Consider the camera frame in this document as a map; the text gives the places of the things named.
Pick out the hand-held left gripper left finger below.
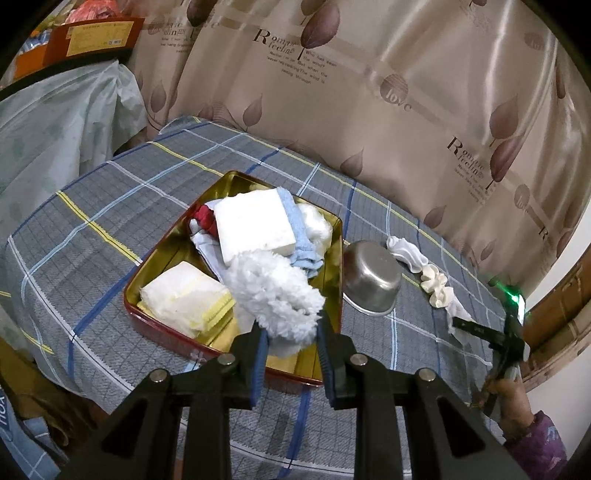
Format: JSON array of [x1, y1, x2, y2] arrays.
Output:
[[58, 323, 269, 480]]

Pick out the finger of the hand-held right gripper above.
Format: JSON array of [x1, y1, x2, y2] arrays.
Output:
[[451, 316, 507, 347]]

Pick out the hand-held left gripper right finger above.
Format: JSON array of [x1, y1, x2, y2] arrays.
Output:
[[315, 310, 529, 480]]

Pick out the pale thin cloth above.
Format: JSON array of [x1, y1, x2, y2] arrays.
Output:
[[444, 295, 474, 344]]

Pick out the white fluffy cloth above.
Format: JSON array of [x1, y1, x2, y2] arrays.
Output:
[[223, 249, 326, 358]]

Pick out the yellow and white cloth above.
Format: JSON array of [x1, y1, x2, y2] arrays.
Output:
[[137, 261, 236, 340]]

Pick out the light blue towel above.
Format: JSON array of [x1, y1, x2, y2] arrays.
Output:
[[277, 189, 326, 280]]

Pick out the white crinkly plastic bag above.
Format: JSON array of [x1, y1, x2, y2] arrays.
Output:
[[298, 203, 334, 257]]

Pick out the white foam block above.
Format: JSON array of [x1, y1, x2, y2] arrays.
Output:
[[213, 188, 297, 266]]

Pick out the red and gold tin box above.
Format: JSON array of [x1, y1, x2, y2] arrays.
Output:
[[122, 171, 345, 387]]

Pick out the red and white star cloth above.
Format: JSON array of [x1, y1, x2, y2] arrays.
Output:
[[187, 199, 232, 284]]

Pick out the person's right forearm purple sleeve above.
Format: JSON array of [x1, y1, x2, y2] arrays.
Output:
[[501, 411, 571, 480]]

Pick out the person's right hand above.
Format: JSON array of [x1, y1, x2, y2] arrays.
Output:
[[485, 377, 535, 439]]

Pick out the brown wooden door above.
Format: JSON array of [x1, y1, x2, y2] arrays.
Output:
[[522, 263, 591, 393]]

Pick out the cream scrunchie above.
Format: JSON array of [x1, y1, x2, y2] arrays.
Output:
[[419, 264, 451, 308]]

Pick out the stainless steel bowl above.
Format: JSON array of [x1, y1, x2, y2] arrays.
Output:
[[342, 240, 402, 317]]

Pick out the white ruffled cloth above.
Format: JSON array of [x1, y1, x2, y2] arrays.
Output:
[[385, 235, 432, 275]]

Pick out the brown cardboard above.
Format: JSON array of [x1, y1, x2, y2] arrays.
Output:
[[0, 337, 116, 462]]

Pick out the grey plaid bed sheet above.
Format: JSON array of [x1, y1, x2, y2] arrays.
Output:
[[4, 115, 522, 476]]

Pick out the beige leaf print curtain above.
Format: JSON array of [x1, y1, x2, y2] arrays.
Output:
[[129, 0, 587, 287]]

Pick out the blue printed bag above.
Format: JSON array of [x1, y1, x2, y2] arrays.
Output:
[[0, 388, 61, 480]]

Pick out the translucent plastic cover sheet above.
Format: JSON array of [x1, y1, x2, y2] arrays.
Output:
[[0, 60, 148, 213]]

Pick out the orange cardboard box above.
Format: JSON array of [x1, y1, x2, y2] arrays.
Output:
[[46, 17, 145, 65]]

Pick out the small orange box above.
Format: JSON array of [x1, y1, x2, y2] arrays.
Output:
[[14, 46, 47, 80]]

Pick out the red plastic bag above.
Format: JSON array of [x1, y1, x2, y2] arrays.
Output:
[[69, 0, 123, 24]]

